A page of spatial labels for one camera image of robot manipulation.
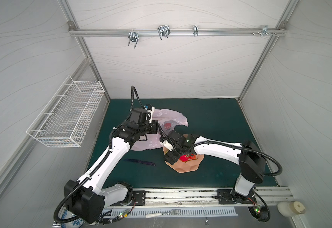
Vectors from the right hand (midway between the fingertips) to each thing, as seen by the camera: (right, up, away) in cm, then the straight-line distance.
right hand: (171, 150), depth 83 cm
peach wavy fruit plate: (+8, -10, -1) cm, 13 cm away
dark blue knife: (-18, -9, +5) cm, 20 cm away
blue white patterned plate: (-45, -30, -17) cm, 57 cm away
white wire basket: (-53, +18, -16) cm, 58 cm away
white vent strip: (-15, -28, -13) cm, 34 cm away
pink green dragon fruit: (+8, -4, -2) cm, 9 cm away
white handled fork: (+2, -28, -13) cm, 31 cm away
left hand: (-6, +17, -6) cm, 19 cm away
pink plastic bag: (-3, +17, 0) cm, 17 cm away
